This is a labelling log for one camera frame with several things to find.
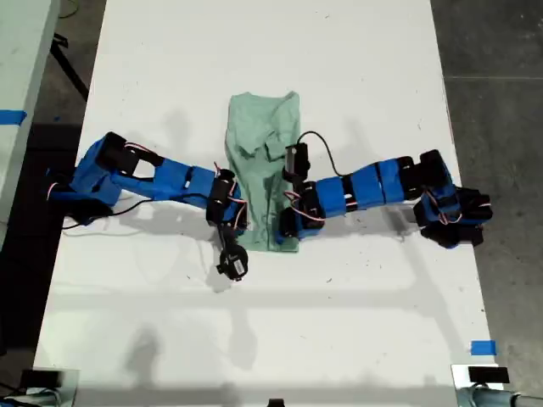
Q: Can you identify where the small black box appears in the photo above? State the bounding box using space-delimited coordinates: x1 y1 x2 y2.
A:
467 366 510 385
20 369 63 387

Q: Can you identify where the black camera cable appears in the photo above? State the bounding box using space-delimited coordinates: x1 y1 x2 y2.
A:
61 192 211 231
297 130 345 177

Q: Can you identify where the black stand leg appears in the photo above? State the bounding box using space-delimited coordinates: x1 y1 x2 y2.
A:
49 36 90 101

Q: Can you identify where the pale side table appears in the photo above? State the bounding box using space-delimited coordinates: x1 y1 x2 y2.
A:
0 0 62 251

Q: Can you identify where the rectangular black camera box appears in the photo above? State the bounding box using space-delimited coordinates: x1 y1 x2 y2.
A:
283 142 311 182

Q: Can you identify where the shiny metal plate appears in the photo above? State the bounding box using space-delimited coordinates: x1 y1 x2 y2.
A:
31 367 81 407
450 363 508 407

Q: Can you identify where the green cable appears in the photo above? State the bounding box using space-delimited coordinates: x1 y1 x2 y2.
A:
58 0 81 20

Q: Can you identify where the round black camera box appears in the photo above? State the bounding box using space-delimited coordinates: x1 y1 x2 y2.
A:
215 243 250 284

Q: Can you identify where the pale green T-shirt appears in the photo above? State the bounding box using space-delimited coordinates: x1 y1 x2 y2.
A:
224 90 302 254

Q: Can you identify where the grey-blue pipe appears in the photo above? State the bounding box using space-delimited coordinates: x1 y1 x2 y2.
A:
0 387 64 407
456 384 543 407

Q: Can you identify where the black camera stalk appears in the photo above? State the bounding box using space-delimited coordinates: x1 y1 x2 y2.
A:
216 223 238 251

